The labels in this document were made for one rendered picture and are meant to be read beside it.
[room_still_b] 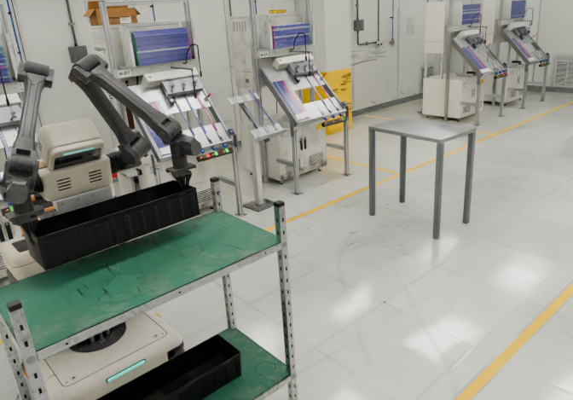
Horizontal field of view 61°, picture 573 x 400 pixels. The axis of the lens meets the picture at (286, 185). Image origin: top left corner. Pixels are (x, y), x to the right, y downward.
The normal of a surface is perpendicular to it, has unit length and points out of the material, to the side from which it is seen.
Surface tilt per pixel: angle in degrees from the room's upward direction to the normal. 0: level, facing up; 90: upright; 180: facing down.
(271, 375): 0
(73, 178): 98
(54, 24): 90
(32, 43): 90
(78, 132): 42
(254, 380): 0
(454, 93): 90
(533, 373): 0
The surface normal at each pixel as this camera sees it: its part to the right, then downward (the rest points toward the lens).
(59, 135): 0.40, -0.55
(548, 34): -0.75, 0.27
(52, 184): 0.67, 0.34
